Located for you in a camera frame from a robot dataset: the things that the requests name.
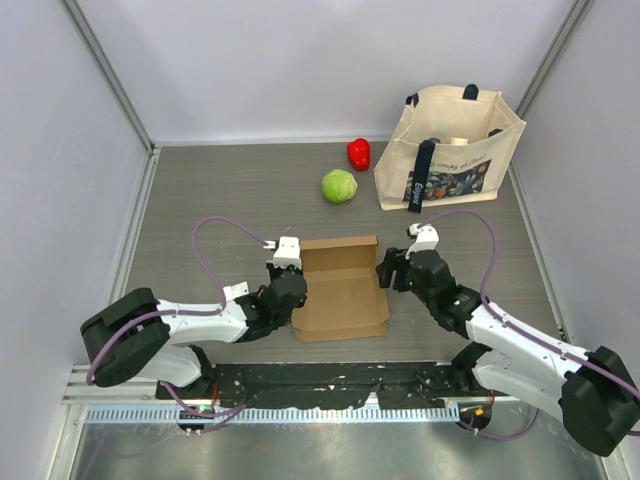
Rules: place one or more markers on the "red bell pepper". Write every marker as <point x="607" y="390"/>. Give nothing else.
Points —
<point x="359" y="154"/>

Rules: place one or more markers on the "beige canvas tote bag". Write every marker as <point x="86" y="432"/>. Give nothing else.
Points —
<point x="452" y="145"/>

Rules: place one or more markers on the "green cabbage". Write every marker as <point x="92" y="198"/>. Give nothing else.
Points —
<point x="338" y="186"/>

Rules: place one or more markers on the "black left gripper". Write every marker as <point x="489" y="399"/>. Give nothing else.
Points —
<point x="273" y="270"/>

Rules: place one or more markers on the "white slotted cable duct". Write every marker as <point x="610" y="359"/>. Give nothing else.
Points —
<point x="369" y="413"/>

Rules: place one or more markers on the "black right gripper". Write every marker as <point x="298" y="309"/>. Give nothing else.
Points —
<point x="394" y="260"/>

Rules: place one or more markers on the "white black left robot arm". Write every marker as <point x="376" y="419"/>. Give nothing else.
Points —
<point x="142" y="336"/>

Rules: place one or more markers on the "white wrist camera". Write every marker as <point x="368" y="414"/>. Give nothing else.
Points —
<point x="425" y="238"/>
<point x="286" y="252"/>

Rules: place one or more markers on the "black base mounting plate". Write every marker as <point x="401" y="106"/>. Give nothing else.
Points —
<point x="333" y="386"/>

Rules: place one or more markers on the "brown cardboard box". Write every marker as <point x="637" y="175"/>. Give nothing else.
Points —
<point x="344" y="300"/>

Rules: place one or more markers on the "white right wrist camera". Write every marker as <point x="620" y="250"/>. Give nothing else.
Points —
<point x="425" y="238"/>

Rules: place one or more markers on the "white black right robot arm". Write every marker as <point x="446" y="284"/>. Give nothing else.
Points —
<point x="598" y="425"/>

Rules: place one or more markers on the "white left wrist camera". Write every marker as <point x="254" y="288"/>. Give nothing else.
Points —
<point x="286" y="252"/>

